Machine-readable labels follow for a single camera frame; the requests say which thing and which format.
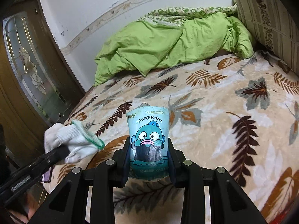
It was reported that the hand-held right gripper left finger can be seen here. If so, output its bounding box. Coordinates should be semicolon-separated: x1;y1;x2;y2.
28;140;132;224

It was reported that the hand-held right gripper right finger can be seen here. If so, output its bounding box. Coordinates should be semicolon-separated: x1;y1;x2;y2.
168;139;267;224

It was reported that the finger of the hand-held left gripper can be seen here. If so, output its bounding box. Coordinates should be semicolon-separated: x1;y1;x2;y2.
0;145;70;207

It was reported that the white knit glove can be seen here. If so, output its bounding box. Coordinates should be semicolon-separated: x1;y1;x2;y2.
44;120;105;164

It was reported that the teal tissue packet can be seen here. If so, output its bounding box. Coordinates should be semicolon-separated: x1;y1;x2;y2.
125;103;170;183

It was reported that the person's left hand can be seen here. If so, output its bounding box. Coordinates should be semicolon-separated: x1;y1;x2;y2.
9;187;45;224

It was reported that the purple phone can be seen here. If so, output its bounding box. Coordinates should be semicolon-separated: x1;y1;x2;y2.
43;167;55;184

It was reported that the leaf-printed blanket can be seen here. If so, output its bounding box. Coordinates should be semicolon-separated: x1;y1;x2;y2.
42;50;299;224

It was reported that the wooden door with glass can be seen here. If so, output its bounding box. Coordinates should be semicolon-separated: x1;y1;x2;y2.
0;0;87;168

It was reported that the green quilt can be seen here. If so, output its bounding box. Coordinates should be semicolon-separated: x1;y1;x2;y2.
93;6;255;87

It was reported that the striped pillow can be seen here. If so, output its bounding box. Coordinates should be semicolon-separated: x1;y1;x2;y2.
232;0;299;75

